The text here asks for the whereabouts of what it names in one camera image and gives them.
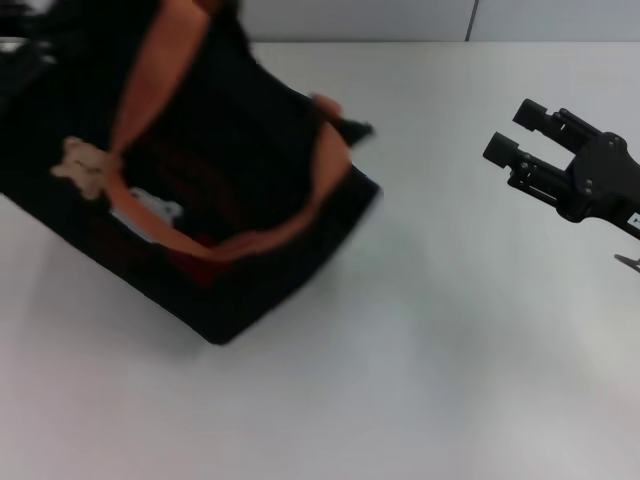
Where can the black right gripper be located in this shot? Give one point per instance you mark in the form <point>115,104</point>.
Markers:
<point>605,180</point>

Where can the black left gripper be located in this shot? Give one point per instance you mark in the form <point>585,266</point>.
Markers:
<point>25,95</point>

